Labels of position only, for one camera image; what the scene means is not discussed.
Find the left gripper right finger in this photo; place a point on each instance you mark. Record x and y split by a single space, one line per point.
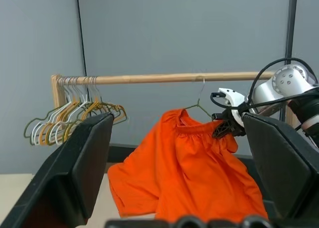
281 163

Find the wooden clothes rack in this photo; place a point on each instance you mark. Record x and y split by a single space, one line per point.
149 78

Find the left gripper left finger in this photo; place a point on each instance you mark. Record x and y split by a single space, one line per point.
64 178

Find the orange shorts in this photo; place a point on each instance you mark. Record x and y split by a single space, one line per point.
187 163

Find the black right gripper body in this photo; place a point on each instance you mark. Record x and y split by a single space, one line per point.
238 126

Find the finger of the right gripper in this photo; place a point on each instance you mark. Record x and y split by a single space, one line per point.
223 129
218 116

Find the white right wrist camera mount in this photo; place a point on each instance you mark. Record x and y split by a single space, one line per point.
233 97

